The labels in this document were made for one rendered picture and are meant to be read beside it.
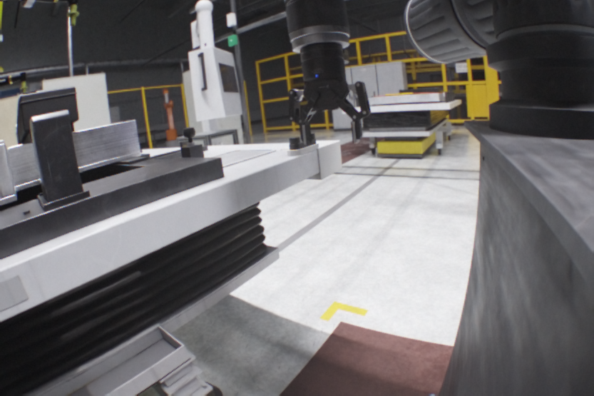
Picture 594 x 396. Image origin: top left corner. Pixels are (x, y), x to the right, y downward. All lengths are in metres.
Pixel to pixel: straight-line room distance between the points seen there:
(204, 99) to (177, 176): 2.83
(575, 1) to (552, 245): 0.33
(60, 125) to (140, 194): 0.17
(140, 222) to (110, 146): 0.43
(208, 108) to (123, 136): 2.50
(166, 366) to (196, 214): 0.45
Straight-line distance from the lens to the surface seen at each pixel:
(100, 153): 0.85
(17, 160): 0.82
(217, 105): 3.28
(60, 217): 0.47
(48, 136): 0.47
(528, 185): 0.21
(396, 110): 4.45
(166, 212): 0.48
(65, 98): 0.80
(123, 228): 0.46
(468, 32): 0.60
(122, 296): 0.84
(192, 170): 0.56
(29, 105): 0.78
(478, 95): 9.34
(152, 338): 0.92
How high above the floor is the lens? 0.96
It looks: 13 degrees down
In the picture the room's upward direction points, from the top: 7 degrees counter-clockwise
